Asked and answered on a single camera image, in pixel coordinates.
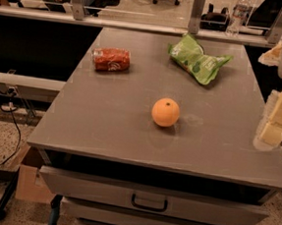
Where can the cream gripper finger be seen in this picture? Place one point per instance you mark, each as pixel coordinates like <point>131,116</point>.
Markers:
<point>268,134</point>
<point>272,56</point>

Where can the red coke can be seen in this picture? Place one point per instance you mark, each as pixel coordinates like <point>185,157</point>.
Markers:
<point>111,59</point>

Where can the clear water bottle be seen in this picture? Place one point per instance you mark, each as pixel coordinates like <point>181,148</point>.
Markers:
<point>238,16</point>

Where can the black bag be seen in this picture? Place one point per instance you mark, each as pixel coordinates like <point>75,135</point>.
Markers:
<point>215,21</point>

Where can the green chip bag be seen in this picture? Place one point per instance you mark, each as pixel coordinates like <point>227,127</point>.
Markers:
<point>189,55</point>

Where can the orange fruit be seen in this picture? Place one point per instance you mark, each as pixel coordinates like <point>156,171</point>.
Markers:
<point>165,112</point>

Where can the middle grey drawer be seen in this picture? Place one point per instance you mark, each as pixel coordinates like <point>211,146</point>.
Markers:
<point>114,215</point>

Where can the cardboard box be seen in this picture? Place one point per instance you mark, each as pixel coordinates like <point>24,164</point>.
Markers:
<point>30,186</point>

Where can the top grey drawer with handle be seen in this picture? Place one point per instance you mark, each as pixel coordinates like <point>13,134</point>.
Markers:
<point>208,210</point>

